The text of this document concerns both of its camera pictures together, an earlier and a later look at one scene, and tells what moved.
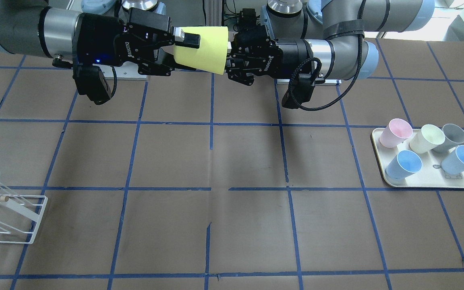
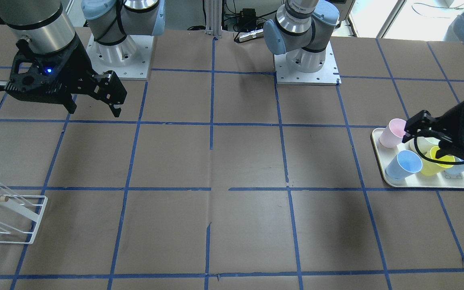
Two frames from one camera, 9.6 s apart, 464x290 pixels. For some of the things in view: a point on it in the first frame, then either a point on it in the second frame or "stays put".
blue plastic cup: x=406 y=163 stays put
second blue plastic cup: x=460 y=160 stays put
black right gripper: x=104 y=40 -> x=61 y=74
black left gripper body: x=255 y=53 -> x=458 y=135
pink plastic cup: x=395 y=133 stays put
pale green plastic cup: x=429 y=136 stays put
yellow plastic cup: x=211 y=55 -> x=429 y=167
